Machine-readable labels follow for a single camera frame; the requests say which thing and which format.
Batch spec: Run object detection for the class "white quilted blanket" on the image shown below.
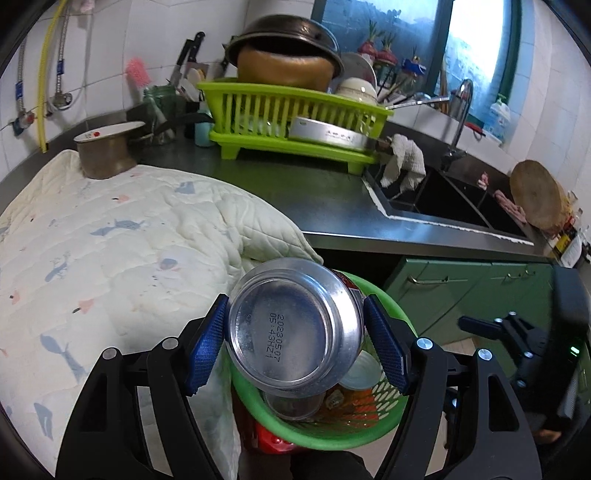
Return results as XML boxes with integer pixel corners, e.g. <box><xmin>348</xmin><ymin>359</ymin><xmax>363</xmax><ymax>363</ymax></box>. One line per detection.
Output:
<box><xmin>0</xmin><ymin>150</ymin><xmax>324</xmax><ymax>480</ymax></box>

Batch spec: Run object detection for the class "black kitchen sink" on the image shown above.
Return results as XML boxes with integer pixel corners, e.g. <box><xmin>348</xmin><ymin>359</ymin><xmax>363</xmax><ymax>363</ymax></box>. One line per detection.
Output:
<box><xmin>365</xmin><ymin>161</ymin><xmax>536</xmax><ymax>241</ymax></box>

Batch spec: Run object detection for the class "white spatula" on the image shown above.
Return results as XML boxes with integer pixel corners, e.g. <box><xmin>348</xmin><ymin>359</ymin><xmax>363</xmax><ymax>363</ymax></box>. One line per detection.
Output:
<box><xmin>178</xmin><ymin>68</ymin><xmax>206</xmax><ymax>101</ymax></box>

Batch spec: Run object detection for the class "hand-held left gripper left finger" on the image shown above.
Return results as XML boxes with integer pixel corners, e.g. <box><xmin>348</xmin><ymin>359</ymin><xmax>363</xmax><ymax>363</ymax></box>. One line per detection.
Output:
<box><xmin>54</xmin><ymin>293</ymin><xmax>241</xmax><ymax>480</ymax></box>

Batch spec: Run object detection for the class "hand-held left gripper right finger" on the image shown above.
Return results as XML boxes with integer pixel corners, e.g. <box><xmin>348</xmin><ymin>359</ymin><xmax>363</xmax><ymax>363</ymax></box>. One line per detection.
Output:
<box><xmin>362</xmin><ymin>295</ymin><xmax>543</xmax><ymax>480</ymax></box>

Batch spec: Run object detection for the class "brown round pot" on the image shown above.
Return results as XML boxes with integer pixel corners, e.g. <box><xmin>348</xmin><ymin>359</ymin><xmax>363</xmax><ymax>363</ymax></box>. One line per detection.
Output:
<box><xmin>236</xmin><ymin>44</ymin><xmax>336</xmax><ymax>94</ymax></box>

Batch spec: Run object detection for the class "silver aluminium can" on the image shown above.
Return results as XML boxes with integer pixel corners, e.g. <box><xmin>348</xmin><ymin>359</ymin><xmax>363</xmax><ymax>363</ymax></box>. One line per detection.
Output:
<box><xmin>225</xmin><ymin>257</ymin><xmax>368</xmax><ymax>398</ymax></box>

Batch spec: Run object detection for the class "round wooden cutting board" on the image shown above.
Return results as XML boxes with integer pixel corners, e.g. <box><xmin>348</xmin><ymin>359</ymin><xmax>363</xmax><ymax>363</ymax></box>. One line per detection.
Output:
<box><xmin>510</xmin><ymin>159</ymin><xmax>568</xmax><ymax>234</ymax></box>

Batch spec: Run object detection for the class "green cabinet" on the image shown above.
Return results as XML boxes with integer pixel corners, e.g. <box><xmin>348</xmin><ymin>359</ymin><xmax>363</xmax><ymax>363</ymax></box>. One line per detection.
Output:
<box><xmin>383</xmin><ymin>256</ymin><xmax>557</xmax><ymax>352</ymax></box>

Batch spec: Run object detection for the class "window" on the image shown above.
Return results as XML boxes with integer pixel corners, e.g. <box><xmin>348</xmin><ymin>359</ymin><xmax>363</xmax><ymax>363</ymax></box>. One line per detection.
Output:
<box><xmin>311</xmin><ymin>0</ymin><xmax>522</xmax><ymax>144</ymax></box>

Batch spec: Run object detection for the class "steel ladle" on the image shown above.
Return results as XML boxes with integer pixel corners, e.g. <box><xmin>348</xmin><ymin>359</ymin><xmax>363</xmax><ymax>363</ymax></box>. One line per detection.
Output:
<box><xmin>384</xmin><ymin>95</ymin><xmax>451</xmax><ymax>112</ymax></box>

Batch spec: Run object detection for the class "steel faucet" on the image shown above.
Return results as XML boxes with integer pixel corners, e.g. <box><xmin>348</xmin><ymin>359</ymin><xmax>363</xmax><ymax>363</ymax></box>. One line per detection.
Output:
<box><xmin>441</xmin><ymin>78</ymin><xmax>476</xmax><ymax>163</ymax></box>

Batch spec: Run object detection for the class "pink brush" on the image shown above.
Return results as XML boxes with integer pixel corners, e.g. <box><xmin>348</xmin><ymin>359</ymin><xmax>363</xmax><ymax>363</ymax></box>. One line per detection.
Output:
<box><xmin>126</xmin><ymin>58</ymin><xmax>153</xmax><ymax>91</ymax></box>

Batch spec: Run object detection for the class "white bowl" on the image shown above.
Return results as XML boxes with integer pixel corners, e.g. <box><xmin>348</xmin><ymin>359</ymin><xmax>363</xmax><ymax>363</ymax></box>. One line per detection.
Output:
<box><xmin>335</xmin><ymin>76</ymin><xmax>380</xmax><ymax>105</ymax></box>

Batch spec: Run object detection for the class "light blue cup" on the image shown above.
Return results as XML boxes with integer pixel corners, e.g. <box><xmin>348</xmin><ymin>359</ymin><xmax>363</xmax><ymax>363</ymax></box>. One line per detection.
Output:
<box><xmin>194</xmin><ymin>121</ymin><xmax>217</xmax><ymax>147</ymax></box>

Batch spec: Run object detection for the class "red snack wrapper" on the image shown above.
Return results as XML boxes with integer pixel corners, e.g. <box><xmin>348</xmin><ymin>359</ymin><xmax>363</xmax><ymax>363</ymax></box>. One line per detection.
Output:
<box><xmin>323</xmin><ymin>387</ymin><xmax>385</xmax><ymax>418</ymax></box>

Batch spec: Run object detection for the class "yellow hose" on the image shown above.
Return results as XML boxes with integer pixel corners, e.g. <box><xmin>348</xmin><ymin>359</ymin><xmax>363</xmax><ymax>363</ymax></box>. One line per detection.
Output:
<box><xmin>38</xmin><ymin>0</ymin><xmax>70</xmax><ymax>153</ymax></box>

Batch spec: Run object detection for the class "pink cloth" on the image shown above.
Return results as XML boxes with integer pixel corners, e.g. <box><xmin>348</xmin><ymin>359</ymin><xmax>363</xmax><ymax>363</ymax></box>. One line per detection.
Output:
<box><xmin>493</xmin><ymin>189</ymin><xmax>528</xmax><ymax>223</ymax></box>

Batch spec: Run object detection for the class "green plastic basket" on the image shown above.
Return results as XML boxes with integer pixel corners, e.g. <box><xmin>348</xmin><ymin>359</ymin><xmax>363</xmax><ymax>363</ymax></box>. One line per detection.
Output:
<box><xmin>228</xmin><ymin>270</ymin><xmax>419</xmax><ymax>450</ymax></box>

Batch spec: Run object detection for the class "green dish rack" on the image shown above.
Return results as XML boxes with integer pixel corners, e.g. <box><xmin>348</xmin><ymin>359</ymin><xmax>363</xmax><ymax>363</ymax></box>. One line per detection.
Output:
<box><xmin>196</xmin><ymin>78</ymin><xmax>395</xmax><ymax>175</ymax></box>

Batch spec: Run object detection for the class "blue flower pot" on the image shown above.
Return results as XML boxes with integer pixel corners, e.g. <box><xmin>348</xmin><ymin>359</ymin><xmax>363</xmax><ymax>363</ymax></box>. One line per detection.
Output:
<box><xmin>402</xmin><ymin>46</ymin><xmax>428</xmax><ymax>78</ymax></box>

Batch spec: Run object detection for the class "round steel pan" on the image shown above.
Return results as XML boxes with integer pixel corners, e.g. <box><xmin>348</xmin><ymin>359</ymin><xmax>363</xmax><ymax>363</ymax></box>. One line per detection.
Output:
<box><xmin>288</xmin><ymin>115</ymin><xmax>373</xmax><ymax>151</ymax></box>

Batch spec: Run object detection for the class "white plate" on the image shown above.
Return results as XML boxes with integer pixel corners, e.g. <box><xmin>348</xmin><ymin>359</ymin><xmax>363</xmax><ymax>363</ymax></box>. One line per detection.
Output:
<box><xmin>341</xmin><ymin>52</ymin><xmax>377</xmax><ymax>84</ymax></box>

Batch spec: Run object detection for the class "dark round container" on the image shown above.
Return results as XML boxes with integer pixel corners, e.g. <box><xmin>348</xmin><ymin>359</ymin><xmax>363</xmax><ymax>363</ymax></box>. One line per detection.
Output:
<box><xmin>264</xmin><ymin>390</ymin><xmax>327</xmax><ymax>422</ymax></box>

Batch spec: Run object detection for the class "small metal saucepan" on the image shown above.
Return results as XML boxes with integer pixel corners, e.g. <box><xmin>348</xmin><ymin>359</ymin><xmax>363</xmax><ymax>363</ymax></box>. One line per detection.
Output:
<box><xmin>74</xmin><ymin>113</ymin><xmax>214</xmax><ymax>181</ymax></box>

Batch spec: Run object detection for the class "braided metal water hose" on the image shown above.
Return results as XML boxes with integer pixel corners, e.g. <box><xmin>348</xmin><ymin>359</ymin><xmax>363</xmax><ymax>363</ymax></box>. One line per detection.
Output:
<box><xmin>13</xmin><ymin>41</ymin><xmax>37</xmax><ymax>136</ymax></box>
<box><xmin>46</xmin><ymin>0</ymin><xmax>75</xmax><ymax>112</ymax></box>

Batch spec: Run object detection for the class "black metal wok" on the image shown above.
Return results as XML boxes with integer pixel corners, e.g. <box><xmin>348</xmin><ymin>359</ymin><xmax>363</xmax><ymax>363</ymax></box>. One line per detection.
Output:
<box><xmin>225</xmin><ymin>14</ymin><xmax>345</xmax><ymax>78</ymax></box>

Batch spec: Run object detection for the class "black-handled knife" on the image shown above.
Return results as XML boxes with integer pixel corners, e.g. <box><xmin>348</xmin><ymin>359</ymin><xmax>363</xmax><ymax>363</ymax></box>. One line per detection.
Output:
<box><xmin>168</xmin><ymin>39</ymin><xmax>195</xmax><ymax>87</ymax></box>
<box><xmin>187</xmin><ymin>31</ymin><xmax>206</xmax><ymax>64</ymax></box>

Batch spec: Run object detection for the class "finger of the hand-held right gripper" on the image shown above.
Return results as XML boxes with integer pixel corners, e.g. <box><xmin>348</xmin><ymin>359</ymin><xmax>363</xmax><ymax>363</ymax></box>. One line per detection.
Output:
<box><xmin>458</xmin><ymin>312</ymin><xmax>550</xmax><ymax>393</ymax></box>

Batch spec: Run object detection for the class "white paper cup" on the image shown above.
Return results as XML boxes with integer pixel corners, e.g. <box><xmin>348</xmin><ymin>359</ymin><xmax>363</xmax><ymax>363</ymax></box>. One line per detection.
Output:
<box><xmin>339</xmin><ymin>351</ymin><xmax>385</xmax><ymax>391</ymax></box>

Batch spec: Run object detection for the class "white dishcloth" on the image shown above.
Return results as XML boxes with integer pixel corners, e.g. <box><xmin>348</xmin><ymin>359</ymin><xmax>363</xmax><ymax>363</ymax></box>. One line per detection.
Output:
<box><xmin>379</xmin><ymin>135</ymin><xmax>427</xmax><ymax>193</ymax></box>

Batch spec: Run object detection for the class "sprouted red onion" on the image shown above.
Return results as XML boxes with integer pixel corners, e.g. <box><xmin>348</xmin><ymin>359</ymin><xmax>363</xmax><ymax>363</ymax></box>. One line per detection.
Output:
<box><xmin>376</xmin><ymin>32</ymin><xmax>399</xmax><ymax>66</ymax></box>
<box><xmin>359</xmin><ymin>21</ymin><xmax>380</xmax><ymax>57</ymax></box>

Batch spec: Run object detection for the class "white pump soap bottle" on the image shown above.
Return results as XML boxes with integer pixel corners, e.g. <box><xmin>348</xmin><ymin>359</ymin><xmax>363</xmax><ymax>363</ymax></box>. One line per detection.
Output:
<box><xmin>488</xmin><ymin>93</ymin><xmax>512</xmax><ymax>139</ymax></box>

